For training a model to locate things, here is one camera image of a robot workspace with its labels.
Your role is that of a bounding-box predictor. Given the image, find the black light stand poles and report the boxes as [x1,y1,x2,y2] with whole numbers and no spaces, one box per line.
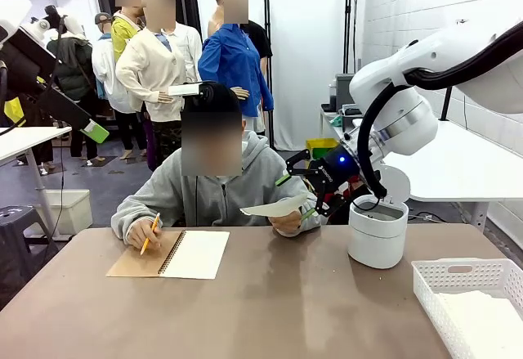
[344,0,361,75]

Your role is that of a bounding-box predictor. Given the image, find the person in grey hoodie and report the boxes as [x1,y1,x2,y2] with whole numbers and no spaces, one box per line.
[110,82,328,240]

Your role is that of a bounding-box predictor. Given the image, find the person's left hand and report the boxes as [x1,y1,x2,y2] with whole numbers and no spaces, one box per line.
[269,209,304,238]

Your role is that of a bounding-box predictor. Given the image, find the mannequin with grey cap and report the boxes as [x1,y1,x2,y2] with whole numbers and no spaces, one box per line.
[92,11,144,160]

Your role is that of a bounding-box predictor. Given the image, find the white storage box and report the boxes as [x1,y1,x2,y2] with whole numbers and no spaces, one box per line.
[40,189,94,236]

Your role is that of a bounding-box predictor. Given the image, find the small white side table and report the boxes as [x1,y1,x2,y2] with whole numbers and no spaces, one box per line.
[320,105,360,151]

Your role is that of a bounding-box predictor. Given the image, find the mannequin in black t-shirt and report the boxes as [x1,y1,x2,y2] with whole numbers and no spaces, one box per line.
[206,0,274,60]

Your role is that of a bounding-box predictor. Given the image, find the person's right hand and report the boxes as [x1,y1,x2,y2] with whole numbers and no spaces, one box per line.
[126,218,163,250]

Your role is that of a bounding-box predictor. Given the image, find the small white desk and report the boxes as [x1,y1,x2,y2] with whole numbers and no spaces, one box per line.
[0,126,73,237]

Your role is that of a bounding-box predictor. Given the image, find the black stand pole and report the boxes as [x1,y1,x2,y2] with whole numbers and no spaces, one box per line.
[263,0,275,147]

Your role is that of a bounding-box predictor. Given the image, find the grey tray with tools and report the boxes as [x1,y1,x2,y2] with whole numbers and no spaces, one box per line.
[342,104,364,129]

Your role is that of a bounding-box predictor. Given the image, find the white perforated plastic basket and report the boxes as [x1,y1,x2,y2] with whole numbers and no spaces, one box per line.
[411,257,523,359]

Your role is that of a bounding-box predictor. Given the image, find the mannequin in black jacket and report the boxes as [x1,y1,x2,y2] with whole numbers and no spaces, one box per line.
[47,15,99,159]

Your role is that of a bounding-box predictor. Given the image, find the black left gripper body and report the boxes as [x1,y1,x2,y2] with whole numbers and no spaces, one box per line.
[0,31,57,95]

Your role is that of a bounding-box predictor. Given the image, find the grey plastic box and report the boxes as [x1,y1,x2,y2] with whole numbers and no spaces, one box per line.
[335,73,355,109]

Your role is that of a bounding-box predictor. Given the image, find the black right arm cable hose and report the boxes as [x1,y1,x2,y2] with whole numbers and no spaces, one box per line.
[357,19,523,200]

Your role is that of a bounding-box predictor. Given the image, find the white paper sheet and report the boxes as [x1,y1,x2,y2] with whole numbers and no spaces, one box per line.
[239,193,311,218]

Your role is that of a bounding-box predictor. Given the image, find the mannequin in yellow-green jacket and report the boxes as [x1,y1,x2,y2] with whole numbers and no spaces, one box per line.
[110,0,153,64]

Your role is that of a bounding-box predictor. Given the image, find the yellow pencil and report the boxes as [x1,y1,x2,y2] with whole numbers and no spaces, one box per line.
[140,212,161,256]

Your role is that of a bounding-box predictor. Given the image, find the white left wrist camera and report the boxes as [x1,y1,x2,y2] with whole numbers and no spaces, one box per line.
[22,5,62,47]

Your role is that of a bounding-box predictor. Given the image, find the black cap with white brim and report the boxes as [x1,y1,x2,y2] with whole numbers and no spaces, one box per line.
[168,82,242,114]

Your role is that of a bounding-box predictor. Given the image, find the black camera tripod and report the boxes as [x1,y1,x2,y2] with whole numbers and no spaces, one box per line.
[439,18,470,122]

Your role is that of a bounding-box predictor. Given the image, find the person's right forearm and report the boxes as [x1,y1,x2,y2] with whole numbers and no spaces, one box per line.
[110,195,164,240]

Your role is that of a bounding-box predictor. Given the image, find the mannequin in white shirt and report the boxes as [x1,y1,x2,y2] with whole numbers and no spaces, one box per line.
[163,21,204,86]

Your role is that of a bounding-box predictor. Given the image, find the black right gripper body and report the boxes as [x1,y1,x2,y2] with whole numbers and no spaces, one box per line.
[313,146,363,197]

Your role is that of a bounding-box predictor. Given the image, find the dark grey plastic stool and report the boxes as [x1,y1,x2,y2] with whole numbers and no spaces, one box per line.
[0,205,58,294]

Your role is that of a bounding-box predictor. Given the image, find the mannequin in blue shirt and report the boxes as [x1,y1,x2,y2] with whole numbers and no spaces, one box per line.
[198,0,275,139]

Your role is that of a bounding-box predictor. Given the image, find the large white desk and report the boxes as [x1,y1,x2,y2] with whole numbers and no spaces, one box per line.
[353,117,523,233]

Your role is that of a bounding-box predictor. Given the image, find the mannequin in cream cardigan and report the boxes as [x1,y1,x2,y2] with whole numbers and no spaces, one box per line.
[115,0,189,172]

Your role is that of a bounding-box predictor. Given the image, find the brown spiral notebook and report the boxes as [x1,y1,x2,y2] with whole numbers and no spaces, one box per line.
[105,230,230,280]

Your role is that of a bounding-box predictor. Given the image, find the stack of flat paper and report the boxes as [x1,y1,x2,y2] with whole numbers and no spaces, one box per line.
[439,289,523,359]

